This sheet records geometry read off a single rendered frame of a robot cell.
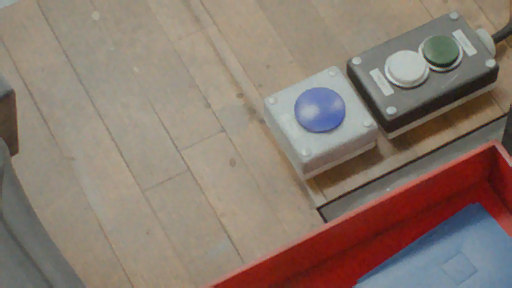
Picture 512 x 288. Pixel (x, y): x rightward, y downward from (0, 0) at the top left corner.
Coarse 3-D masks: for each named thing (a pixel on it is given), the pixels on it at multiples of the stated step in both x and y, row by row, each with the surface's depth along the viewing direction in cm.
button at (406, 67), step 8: (392, 56) 103; (400, 56) 103; (408, 56) 103; (416, 56) 103; (392, 64) 103; (400, 64) 103; (408, 64) 103; (416, 64) 103; (424, 64) 103; (392, 72) 103; (400, 72) 103; (408, 72) 103; (416, 72) 103; (400, 80) 102; (408, 80) 102; (416, 80) 103
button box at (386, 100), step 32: (416, 32) 106; (448, 32) 106; (480, 32) 106; (352, 64) 104; (384, 64) 104; (480, 64) 104; (384, 96) 102; (416, 96) 102; (448, 96) 103; (384, 128) 103
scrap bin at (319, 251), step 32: (480, 160) 98; (416, 192) 96; (448, 192) 99; (480, 192) 101; (352, 224) 95; (384, 224) 98; (416, 224) 99; (288, 256) 93; (320, 256) 96; (352, 256) 98; (384, 256) 98
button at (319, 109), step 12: (300, 96) 102; (312, 96) 101; (324, 96) 101; (336, 96) 101; (300, 108) 101; (312, 108) 101; (324, 108) 101; (336, 108) 101; (300, 120) 100; (312, 120) 100; (324, 120) 100; (336, 120) 100; (324, 132) 100
